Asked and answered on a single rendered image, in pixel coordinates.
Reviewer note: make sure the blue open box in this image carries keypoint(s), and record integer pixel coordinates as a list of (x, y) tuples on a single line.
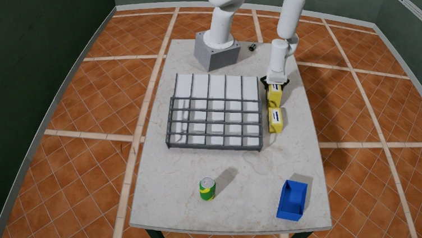
[(292, 201)]

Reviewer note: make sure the grey metal grid rack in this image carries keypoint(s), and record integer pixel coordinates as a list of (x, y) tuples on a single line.
[(199, 128)]

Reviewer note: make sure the green and yellow drink can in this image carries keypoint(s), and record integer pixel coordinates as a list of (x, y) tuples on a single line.
[(207, 188)]

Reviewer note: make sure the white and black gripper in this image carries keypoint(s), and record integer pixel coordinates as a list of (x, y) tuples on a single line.
[(267, 82)]

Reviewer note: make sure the yellow butter carton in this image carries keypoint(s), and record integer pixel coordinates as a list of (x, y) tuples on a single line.
[(271, 104), (274, 120), (274, 92)]

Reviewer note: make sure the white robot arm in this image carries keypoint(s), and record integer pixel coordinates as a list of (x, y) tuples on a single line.
[(280, 49)]

